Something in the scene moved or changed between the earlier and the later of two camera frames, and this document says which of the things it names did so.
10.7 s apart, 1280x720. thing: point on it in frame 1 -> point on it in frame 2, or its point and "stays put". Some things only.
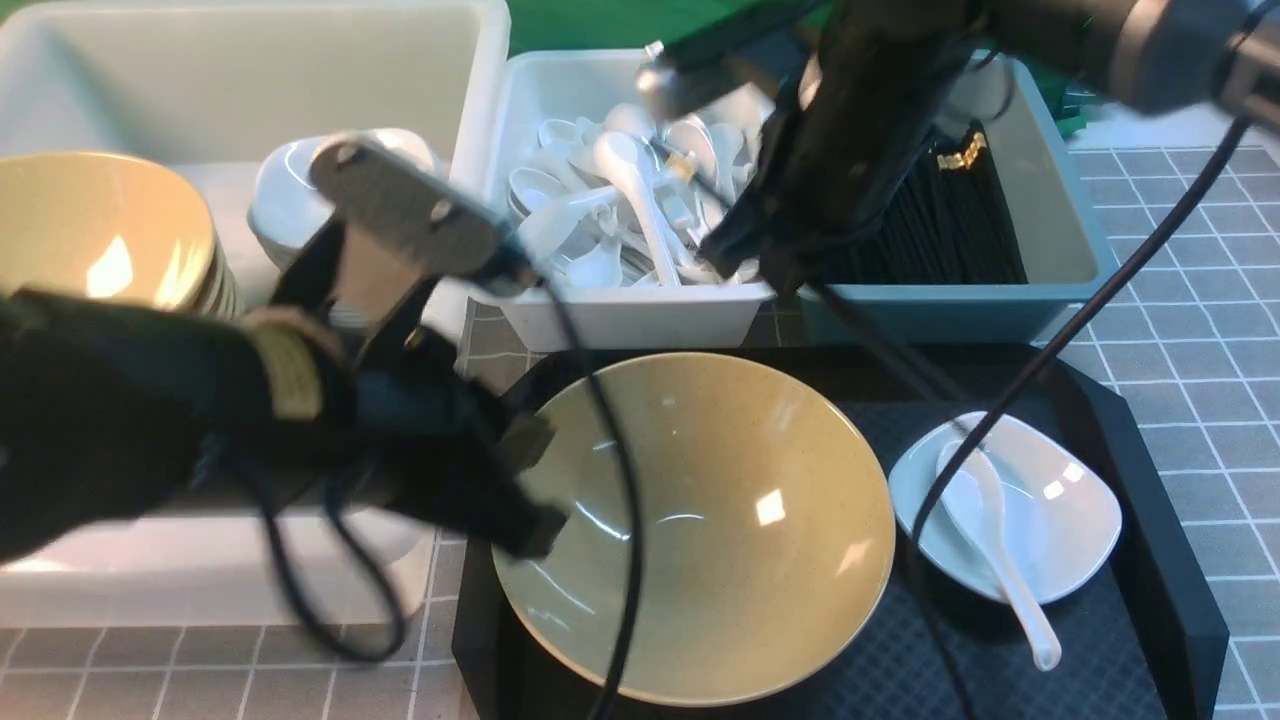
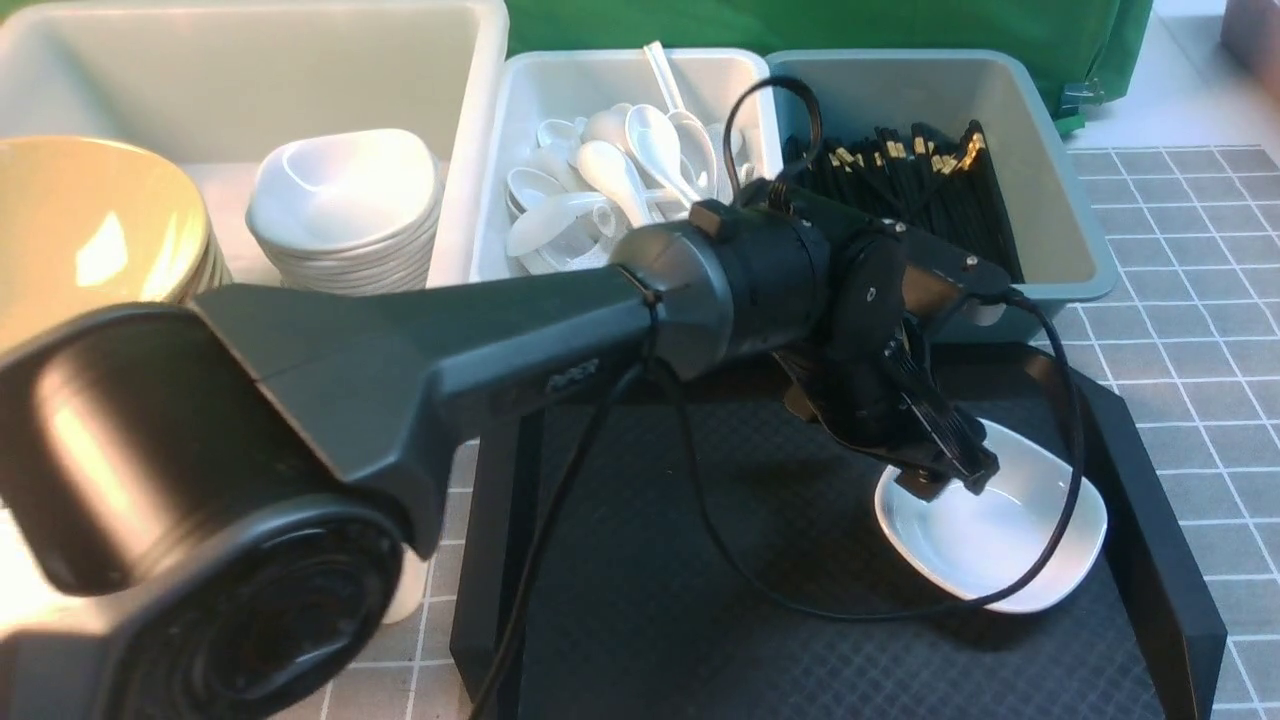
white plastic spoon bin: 611,199 stays put
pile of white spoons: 620,197 stays put
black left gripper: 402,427 -> 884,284
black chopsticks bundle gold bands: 949,228 stays put
